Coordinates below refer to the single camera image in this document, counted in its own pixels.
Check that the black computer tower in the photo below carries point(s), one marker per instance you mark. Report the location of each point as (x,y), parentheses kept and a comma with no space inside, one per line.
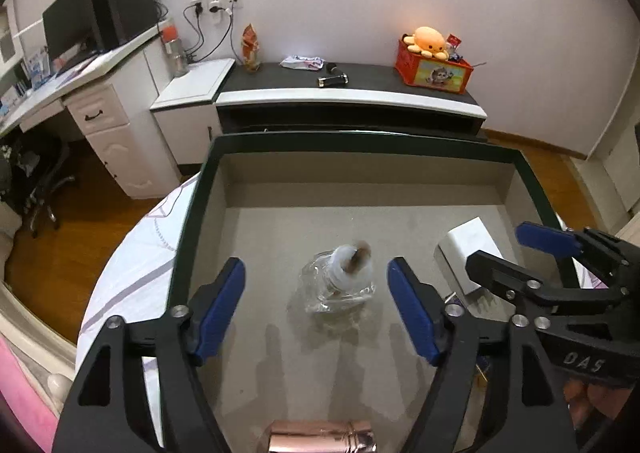
(120,3)

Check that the white bed frame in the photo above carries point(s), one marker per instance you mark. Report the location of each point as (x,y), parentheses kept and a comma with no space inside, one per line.
(35,328)

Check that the clear bottle with red cap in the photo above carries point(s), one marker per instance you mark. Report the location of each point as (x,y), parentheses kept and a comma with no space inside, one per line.
(175,55)

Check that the black and silver rectangular object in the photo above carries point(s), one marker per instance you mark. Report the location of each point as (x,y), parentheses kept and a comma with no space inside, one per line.
(332,80)

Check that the small black object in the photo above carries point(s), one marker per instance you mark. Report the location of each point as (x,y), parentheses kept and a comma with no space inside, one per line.
(332,68)

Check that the white glass-door cabinet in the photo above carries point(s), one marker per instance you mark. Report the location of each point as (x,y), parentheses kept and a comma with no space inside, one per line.
(7,38)

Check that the person's right hand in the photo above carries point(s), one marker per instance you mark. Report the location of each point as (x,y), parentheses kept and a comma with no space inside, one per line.
(580,403)

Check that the white desk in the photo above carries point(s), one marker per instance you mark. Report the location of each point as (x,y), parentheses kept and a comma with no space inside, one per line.
(115,143)

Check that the white power bank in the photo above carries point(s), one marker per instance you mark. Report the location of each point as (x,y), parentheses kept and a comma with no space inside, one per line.
(470,243)

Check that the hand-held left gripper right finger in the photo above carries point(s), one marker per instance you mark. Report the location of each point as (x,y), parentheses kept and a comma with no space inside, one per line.
(415,318)

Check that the orange standing figurine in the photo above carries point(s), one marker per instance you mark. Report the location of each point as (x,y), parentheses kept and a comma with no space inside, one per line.
(251,50)

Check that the white striped bed sheet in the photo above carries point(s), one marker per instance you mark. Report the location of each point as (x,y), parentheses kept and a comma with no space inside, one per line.
(145,253)

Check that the orange octopus plush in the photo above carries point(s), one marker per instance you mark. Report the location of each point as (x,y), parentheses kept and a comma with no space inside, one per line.
(427,40)

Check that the white plug adapter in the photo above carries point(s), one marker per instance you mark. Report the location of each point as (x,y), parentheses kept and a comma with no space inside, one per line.
(216,17)

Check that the rose gold metal cylinder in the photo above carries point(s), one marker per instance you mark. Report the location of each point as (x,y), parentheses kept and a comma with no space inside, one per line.
(320,438)

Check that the white side cabinet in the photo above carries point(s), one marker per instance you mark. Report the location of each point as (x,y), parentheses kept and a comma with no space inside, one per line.
(185,123)

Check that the glass bottle with cork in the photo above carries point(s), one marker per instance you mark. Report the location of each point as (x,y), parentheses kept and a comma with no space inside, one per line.
(330,293)

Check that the black computer monitor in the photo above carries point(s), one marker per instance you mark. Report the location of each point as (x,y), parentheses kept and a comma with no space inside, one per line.
(65,23)

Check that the black office chair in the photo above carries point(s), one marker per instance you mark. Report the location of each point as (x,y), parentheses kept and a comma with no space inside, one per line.
(45,183)

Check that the pink floral blanket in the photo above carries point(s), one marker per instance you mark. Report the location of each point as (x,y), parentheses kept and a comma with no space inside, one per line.
(595,279)

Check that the white wall socket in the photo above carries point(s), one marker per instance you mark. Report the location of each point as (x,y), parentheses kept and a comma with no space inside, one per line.
(225,0)

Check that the red and white packet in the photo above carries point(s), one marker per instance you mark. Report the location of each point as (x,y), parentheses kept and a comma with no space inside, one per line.
(454,40)

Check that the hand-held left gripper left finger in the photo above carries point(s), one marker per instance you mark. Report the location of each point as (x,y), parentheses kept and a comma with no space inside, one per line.
(220,313)

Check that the white door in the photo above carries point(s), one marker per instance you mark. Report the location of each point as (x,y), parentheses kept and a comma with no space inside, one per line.
(615,168)

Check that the black and white TV cabinet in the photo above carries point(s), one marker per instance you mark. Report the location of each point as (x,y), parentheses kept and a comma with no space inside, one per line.
(400,100)

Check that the red storage box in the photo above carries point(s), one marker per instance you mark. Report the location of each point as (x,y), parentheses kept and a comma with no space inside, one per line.
(430,75)

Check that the blue and white carton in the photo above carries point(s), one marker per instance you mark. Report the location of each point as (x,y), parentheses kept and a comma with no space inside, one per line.
(39,68)

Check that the dark green storage box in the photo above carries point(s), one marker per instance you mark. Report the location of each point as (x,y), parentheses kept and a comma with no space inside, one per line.
(350,223)

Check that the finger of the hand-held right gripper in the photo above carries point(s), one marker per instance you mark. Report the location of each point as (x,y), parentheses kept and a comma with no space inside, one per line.
(500,275)
(547,239)

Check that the crumpled white plastic bag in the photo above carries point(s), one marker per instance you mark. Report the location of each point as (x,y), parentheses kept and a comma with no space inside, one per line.
(300,62)

